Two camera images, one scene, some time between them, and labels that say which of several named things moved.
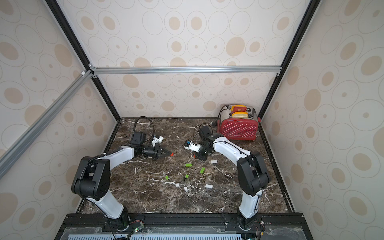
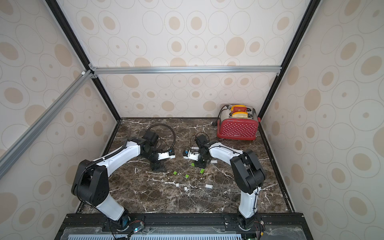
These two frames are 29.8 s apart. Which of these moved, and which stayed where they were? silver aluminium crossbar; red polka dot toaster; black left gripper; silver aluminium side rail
Moved: black left gripper
Stayed: silver aluminium side rail; silver aluminium crossbar; red polka dot toaster
